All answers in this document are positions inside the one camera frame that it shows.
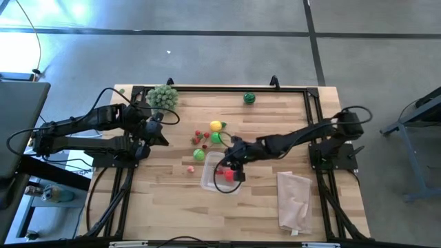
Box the thin yellow cable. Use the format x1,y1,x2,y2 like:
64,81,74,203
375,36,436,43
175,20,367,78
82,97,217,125
14,0,43,75

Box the teal bottle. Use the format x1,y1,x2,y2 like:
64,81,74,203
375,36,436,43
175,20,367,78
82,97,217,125
40,184,76,204

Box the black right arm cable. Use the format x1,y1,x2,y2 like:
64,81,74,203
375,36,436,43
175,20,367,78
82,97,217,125
212,105,373,194

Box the blue-grey metal table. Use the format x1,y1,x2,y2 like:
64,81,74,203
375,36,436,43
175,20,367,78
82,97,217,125
380,85,441,204

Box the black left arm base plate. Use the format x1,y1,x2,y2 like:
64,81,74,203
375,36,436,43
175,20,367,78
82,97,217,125
91,151,139,169

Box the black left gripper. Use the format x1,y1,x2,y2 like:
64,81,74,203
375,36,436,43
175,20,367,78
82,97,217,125
130,102,170,147

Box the potted green artificial plant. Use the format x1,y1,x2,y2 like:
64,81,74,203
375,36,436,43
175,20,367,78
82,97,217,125
145,84,181,114

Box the beige folded cloth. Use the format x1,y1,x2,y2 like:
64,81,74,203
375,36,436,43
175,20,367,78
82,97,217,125
276,171,314,237

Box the grey desk top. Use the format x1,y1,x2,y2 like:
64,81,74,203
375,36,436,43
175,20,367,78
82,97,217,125
0,79,52,180

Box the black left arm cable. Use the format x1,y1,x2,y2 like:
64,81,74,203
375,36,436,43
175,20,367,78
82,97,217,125
6,87,181,158

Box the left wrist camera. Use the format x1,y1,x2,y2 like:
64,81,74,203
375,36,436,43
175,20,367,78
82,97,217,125
144,121,162,138

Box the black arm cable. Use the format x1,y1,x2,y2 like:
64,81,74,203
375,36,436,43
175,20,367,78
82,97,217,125
6,87,181,158
212,105,373,194

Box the thin black cable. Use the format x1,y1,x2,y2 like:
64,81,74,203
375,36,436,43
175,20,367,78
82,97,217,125
85,167,108,232
155,235,215,248

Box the silver aluminium bracket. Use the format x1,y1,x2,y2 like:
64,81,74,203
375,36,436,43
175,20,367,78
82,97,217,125
108,240,149,248
301,242,342,248

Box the white paper sign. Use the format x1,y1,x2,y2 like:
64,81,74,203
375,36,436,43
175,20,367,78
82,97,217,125
64,147,96,180

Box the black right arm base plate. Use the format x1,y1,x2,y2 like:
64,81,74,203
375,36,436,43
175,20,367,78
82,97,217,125
309,143,359,171

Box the clear plastic tupperware container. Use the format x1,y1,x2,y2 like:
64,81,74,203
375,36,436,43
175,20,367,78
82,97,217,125
200,151,243,196

